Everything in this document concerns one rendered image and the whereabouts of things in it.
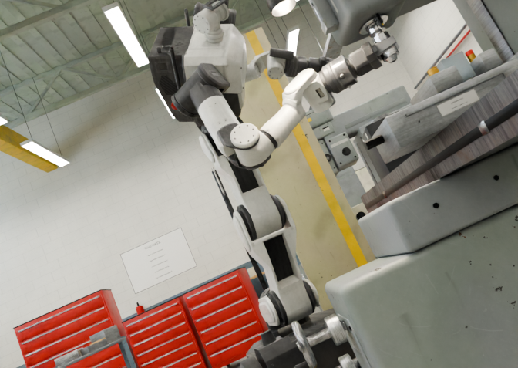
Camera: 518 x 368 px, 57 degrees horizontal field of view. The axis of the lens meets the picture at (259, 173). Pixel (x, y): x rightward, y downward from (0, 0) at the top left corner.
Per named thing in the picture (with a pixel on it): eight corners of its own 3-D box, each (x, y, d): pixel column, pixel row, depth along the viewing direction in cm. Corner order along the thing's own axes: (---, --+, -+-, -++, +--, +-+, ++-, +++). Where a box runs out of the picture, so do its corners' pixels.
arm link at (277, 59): (292, 85, 195) (265, 80, 193) (290, 68, 202) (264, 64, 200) (300, 62, 187) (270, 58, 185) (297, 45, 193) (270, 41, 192)
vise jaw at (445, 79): (438, 93, 96) (428, 75, 97) (417, 116, 111) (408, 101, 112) (465, 81, 97) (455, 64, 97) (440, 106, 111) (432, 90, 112)
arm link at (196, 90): (186, 119, 142) (170, 89, 149) (207, 127, 149) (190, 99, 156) (212, 91, 137) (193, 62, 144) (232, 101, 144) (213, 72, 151)
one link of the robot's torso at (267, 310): (267, 329, 194) (253, 298, 196) (310, 308, 200) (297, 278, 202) (278, 330, 175) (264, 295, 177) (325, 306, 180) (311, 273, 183)
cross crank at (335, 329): (299, 381, 109) (277, 332, 111) (296, 371, 120) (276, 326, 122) (362, 351, 110) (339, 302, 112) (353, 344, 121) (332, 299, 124)
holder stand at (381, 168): (391, 177, 154) (363, 122, 157) (383, 185, 175) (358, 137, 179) (426, 160, 153) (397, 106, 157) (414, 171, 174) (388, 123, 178)
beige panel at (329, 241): (358, 403, 257) (193, 41, 301) (345, 386, 296) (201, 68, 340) (444, 360, 260) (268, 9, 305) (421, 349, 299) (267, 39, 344)
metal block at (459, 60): (454, 84, 101) (440, 60, 102) (445, 94, 107) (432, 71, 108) (475, 74, 101) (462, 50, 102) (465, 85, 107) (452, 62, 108)
